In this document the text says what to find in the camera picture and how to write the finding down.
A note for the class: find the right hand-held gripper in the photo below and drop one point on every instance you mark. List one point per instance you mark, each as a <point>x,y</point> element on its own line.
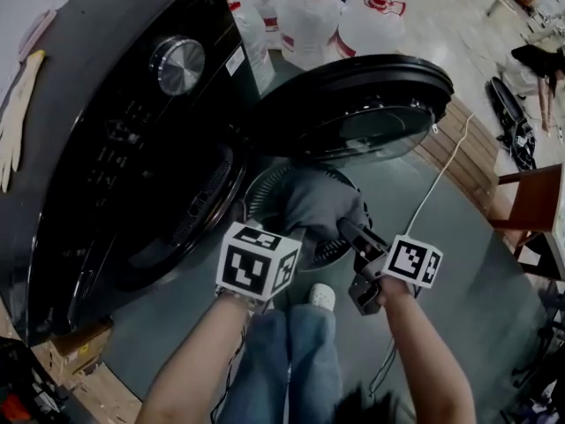
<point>412,261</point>

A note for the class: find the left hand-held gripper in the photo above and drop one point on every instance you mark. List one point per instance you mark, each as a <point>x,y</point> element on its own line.
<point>251,267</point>

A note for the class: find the dark grey garment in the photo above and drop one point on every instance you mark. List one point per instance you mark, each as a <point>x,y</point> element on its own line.
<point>318,201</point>

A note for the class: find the round slatted laundry basket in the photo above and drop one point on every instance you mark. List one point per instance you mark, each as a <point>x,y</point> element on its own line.
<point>260,188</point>

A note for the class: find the black washing machine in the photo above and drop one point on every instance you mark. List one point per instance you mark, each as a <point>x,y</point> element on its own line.
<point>110,170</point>

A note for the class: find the person's right forearm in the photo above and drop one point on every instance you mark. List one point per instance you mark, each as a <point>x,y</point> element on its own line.
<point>424,347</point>

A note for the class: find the person's left forearm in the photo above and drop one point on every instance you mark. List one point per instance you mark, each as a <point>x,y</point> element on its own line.
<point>190,369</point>

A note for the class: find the person's right white shoe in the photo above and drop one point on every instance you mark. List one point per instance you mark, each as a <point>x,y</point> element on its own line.
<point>321,296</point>

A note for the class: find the person's blue jeans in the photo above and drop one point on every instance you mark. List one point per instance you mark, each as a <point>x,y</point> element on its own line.
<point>287,369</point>

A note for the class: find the wooden slat platform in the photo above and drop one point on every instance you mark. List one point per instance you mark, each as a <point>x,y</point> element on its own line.
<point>463,166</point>

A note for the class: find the round black washer door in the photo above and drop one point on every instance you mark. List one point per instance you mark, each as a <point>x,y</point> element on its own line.
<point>353,104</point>

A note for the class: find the brown wooden chair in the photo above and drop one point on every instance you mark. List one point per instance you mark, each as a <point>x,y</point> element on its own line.
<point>534,201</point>

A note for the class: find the cardboard boxes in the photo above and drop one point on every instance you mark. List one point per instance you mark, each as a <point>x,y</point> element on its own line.
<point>110,395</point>

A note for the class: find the black suitcase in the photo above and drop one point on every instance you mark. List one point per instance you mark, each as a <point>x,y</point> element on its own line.
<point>505,100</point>

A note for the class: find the silver washer dial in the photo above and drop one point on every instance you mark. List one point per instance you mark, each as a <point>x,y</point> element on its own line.
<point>177,65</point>

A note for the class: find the cream work glove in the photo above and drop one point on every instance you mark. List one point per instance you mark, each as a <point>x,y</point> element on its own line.
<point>17,117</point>

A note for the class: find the small white stool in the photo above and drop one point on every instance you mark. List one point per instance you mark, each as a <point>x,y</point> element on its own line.
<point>501,0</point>

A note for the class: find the pink case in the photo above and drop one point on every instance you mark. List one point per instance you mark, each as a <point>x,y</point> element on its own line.
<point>37,33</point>

